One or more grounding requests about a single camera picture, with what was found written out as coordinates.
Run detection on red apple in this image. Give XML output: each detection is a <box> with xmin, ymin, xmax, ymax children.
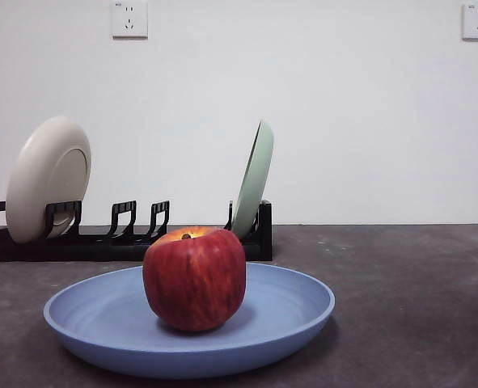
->
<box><xmin>142</xmin><ymin>225</ymin><xmax>247</xmax><ymax>333</ymax></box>

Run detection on black plate rack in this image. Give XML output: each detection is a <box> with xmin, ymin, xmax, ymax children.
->
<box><xmin>0</xmin><ymin>199</ymin><xmax>273</xmax><ymax>263</ymax></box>

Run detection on beige plate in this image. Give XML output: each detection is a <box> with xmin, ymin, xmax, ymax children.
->
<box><xmin>5</xmin><ymin>116</ymin><xmax>92</xmax><ymax>245</ymax></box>

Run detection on green plate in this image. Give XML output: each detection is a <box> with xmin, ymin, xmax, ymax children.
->
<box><xmin>230</xmin><ymin>119</ymin><xmax>275</xmax><ymax>240</ymax></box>

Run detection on blue plate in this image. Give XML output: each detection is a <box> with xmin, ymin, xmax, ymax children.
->
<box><xmin>42</xmin><ymin>261</ymin><xmax>336</xmax><ymax>380</ymax></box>

